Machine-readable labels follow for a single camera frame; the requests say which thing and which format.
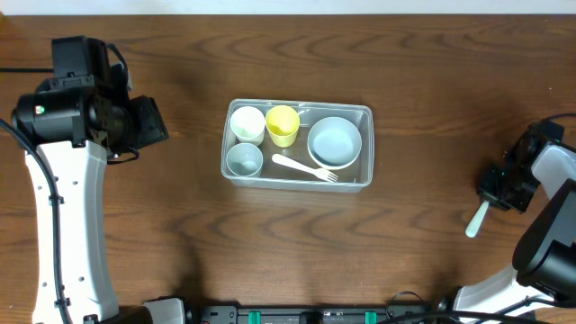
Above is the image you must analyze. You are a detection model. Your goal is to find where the clear plastic container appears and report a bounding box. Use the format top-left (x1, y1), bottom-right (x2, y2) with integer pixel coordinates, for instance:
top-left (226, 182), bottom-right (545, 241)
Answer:
top-left (221, 99), bottom-right (374, 193)

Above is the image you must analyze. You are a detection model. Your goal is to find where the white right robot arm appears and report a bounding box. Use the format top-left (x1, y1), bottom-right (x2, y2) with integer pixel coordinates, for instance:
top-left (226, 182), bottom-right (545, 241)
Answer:
top-left (450, 140), bottom-right (575, 323)

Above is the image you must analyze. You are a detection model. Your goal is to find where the white plastic bowl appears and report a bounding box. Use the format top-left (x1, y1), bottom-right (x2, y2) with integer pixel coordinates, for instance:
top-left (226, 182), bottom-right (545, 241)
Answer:
top-left (307, 117), bottom-right (363, 156)
top-left (310, 150), bottom-right (359, 170)

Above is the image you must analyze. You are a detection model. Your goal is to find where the white plastic fork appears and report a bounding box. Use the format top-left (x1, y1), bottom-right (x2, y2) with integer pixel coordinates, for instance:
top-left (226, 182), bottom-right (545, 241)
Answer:
top-left (272, 154), bottom-right (338, 183)

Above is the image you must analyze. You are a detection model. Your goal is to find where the grey plastic cup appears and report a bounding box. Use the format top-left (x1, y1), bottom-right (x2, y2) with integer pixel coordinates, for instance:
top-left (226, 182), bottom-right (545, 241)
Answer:
top-left (225, 143), bottom-right (264, 177)

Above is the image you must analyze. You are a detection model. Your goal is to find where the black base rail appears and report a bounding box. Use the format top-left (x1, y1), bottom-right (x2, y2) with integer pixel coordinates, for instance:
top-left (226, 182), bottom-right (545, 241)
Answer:
top-left (197, 303), bottom-right (536, 324)

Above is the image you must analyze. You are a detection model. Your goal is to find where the white plastic cup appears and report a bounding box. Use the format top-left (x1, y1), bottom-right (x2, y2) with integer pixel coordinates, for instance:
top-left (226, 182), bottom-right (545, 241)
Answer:
top-left (230, 106), bottom-right (266, 146)

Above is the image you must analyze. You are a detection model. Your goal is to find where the mint green plastic spoon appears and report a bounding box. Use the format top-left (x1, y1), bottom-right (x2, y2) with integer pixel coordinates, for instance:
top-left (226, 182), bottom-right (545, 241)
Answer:
top-left (465, 201), bottom-right (490, 238)

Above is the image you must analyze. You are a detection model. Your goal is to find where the yellow plastic cup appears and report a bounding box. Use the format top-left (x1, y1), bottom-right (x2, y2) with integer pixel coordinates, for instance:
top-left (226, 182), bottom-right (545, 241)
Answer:
top-left (265, 105), bottom-right (300, 148)

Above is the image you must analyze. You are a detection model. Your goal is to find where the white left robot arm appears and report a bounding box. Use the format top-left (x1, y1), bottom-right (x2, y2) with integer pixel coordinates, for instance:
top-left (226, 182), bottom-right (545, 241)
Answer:
top-left (10, 78), bottom-right (168, 323)

